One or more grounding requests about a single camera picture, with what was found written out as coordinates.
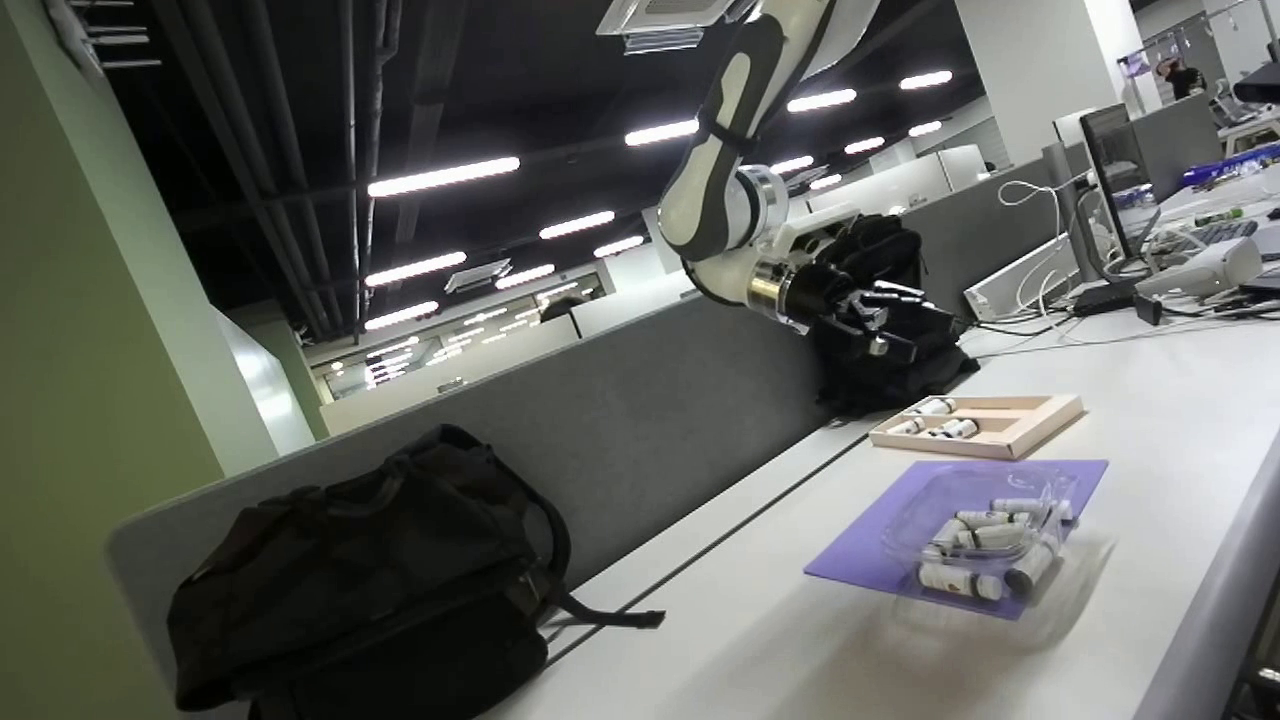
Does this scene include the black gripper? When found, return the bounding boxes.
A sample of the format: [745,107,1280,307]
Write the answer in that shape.
[784,251,934,363]

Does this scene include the clear plastic lid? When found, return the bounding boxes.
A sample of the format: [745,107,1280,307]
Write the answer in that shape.
[893,518,1119,632]

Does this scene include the tall black backpack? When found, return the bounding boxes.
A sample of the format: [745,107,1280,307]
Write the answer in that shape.
[794,213,984,422]

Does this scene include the white keyboard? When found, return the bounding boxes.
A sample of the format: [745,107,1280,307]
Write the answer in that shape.
[962,234,1093,328]

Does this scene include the wooden tray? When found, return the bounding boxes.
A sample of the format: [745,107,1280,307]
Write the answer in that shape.
[869,390,1093,463]

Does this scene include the purple mat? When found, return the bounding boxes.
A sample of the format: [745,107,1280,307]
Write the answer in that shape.
[800,458,1115,625]

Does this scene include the grey desk divider panel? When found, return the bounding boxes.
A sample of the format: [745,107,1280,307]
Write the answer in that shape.
[106,157,1072,673]

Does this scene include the black computer monitor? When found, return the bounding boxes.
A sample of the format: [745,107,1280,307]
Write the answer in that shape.
[1072,102,1169,324]

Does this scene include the white desk device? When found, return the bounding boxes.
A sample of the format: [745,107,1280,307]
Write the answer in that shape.
[1133,238,1269,306]

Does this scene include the grey computer monitor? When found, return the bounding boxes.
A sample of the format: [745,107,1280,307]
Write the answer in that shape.
[1127,89,1231,204]

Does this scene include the ceiling air conditioner unit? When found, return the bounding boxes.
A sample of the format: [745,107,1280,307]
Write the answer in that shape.
[594,0,753,61]

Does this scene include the wide black backpack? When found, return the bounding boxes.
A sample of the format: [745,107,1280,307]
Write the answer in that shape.
[164,422,670,720]

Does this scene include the white cable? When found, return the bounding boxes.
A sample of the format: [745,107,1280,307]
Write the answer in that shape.
[992,174,1087,277]

